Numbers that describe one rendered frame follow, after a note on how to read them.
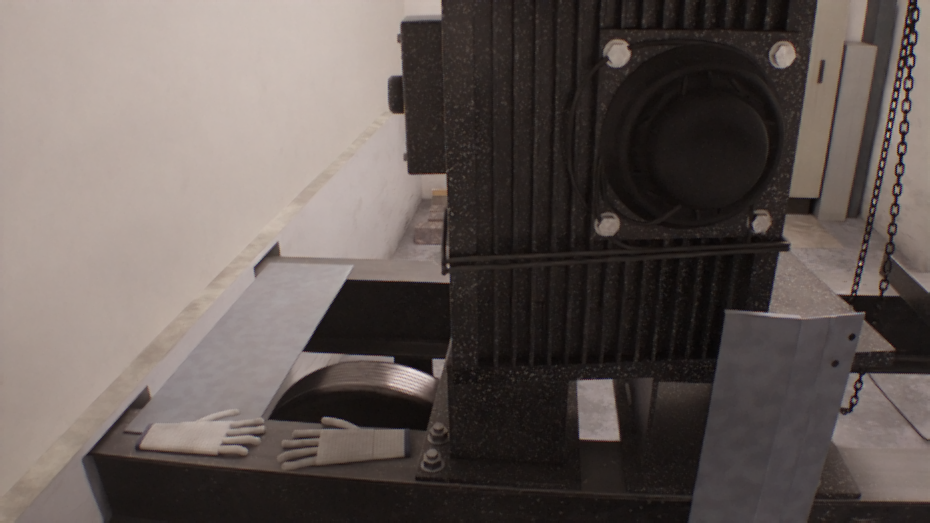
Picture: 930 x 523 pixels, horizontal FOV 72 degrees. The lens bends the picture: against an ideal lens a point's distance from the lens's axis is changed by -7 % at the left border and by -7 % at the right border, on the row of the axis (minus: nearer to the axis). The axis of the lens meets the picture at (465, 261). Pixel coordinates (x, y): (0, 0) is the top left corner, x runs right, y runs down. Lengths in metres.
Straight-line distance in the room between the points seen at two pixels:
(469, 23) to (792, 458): 0.76
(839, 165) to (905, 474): 3.26
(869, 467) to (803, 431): 0.36
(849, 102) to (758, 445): 3.53
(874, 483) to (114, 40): 1.66
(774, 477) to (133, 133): 1.37
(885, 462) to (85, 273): 1.53
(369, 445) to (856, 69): 3.69
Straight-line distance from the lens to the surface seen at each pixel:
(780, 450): 1.08
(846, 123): 4.46
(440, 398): 1.40
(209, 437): 1.39
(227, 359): 1.63
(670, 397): 1.44
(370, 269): 1.99
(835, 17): 4.32
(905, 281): 2.08
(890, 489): 1.38
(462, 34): 0.90
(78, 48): 1.46
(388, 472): 1.25
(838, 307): 1.39
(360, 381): 1.55
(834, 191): 4.56
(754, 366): 0.98
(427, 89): 1.21
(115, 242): 1.53
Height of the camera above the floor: 1.49
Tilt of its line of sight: 24 degrees down
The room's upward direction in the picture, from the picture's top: 1 degrees counter-clockwise
